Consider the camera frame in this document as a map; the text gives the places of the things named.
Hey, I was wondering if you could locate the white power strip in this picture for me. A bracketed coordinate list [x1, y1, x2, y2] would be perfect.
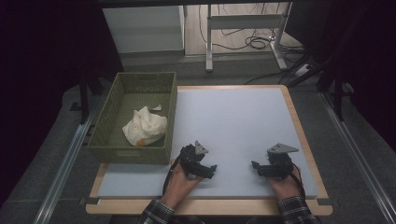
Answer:
[293, 63, 313, 77]

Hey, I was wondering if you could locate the green woven basket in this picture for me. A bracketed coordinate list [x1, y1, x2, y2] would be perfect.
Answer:
[86, 71, 178, 165]

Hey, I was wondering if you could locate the left hand-held gripper black cable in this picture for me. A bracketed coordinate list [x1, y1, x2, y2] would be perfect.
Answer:
[162, 156, 182, 198]

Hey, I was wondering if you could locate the right hand-held gripper black cable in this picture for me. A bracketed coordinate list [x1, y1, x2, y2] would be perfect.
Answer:
[289, 163, 307, 199]

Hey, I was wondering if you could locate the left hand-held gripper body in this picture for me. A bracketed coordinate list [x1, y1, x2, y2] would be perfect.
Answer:
[178, 140, 209, 179]

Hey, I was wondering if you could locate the person's left hand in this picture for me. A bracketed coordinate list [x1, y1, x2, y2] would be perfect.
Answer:
[161, 161, 204, 208]

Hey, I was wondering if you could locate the white cabinet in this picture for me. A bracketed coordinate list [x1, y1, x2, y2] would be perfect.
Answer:
[102, 5, 186, 54]

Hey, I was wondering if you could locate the tangle of black floor cables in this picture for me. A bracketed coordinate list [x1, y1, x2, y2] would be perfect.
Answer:
[198, 2, 306, 54]

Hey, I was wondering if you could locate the black metal stand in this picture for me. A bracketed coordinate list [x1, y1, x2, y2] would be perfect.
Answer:
[317, 62, 355, 122]
[78, 71, 104, 126]

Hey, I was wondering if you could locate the person's right hand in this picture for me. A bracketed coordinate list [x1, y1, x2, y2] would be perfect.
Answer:
[267, 165, 304, 201]

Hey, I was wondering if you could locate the grey foam mat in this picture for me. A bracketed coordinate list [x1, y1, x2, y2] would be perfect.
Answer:
[96, 86, 318, 201]

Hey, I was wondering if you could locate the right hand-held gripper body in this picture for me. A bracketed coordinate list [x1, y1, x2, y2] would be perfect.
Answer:
[266, 142, 300, 180]

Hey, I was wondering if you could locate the hand-held gripper black cable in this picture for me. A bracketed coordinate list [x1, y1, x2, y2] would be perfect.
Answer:
[162, 156, 182, 198]
[289, 163, 307, 199]

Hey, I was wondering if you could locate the cream printed towel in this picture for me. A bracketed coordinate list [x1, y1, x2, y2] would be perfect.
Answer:
[121, 104, 169, 147]

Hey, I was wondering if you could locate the aluminium floor rail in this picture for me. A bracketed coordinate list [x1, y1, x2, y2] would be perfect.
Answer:
[32, 95, 101, 224]
[319, 91, 396, 224]

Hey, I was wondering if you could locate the white metal desk frame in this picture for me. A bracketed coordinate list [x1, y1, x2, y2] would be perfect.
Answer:
[205, 2, 292, 74]

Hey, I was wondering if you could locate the dark curtain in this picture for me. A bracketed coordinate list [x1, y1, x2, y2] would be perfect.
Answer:
[284, 0, 396, 154]
[0, 0, 126, 206]

